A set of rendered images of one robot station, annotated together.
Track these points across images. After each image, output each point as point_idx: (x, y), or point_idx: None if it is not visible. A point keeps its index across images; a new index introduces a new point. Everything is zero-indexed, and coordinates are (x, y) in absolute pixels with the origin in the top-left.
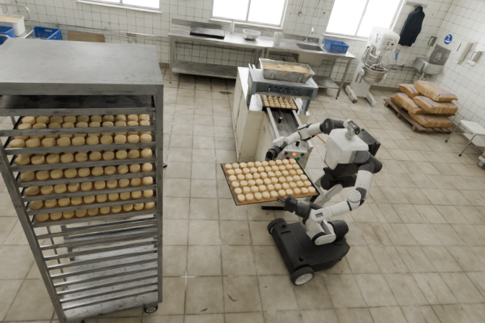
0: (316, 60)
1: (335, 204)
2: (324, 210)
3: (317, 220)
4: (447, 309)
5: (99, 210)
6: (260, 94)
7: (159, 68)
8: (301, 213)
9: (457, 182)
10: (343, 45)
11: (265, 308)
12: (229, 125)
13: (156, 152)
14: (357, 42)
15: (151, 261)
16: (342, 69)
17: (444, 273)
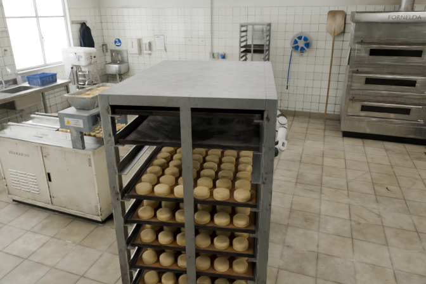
0: (35, 99)
1: (279, 133)
2: (282, 139)
3: (285, 148)
4: (300, 177)
5: None
6: (94, 127)
7: (233, 61)
8: (275, 153)
9: None
10: (47, 75)
11: (276, 265)
12: (24, 210)
13: None
14: (52, 70)
15: None
16: (52, 101)
17: (277, 166)
